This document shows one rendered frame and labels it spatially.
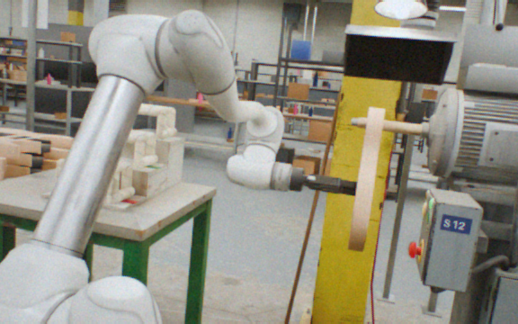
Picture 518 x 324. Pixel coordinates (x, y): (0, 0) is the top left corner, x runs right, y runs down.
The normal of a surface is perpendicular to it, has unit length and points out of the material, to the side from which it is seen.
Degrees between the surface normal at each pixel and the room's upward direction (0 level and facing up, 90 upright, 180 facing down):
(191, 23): 53
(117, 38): 66
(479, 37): 90
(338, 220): 90
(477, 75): 90
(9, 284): 57
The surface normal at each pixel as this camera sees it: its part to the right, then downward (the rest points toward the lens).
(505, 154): -0.24, 0.14
